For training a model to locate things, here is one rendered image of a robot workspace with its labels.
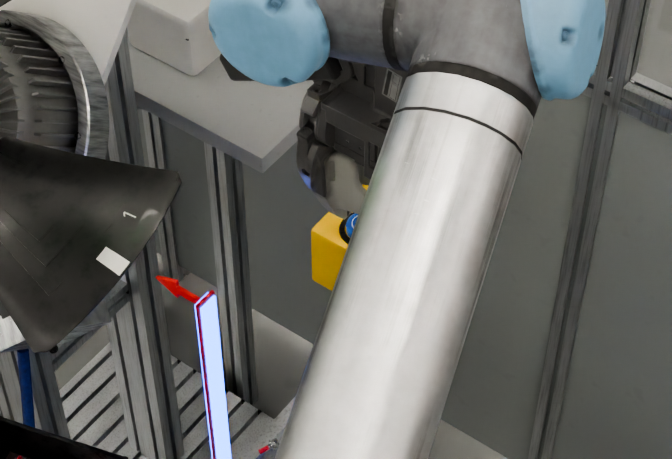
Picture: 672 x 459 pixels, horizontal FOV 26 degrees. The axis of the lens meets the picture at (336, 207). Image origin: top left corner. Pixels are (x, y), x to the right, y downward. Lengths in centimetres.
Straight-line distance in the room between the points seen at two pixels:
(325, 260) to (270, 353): 122
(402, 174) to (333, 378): 11
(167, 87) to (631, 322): 77
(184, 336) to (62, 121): 125
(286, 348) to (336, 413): 213
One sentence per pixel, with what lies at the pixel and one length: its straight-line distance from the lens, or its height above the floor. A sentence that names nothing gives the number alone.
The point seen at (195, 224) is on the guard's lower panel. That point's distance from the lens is 279.
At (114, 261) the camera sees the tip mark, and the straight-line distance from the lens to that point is 145.
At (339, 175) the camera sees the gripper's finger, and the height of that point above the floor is 149.
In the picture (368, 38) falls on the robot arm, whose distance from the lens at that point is 83.
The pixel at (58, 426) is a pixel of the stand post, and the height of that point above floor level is 46.
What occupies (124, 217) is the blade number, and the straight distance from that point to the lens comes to 147.
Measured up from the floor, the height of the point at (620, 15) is 110.
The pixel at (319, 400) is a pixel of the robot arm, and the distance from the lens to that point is 74.
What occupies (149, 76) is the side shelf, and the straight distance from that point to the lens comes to 213.
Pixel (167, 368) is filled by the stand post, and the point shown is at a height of 35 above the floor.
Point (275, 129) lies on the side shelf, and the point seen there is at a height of 86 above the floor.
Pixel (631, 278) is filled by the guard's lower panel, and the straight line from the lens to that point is 215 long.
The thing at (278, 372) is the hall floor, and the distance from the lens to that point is 282.
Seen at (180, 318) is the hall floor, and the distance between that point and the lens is 292.
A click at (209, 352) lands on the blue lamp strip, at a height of 112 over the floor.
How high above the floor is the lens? 228
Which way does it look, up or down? 47 degrees down
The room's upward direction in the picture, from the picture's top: straight up
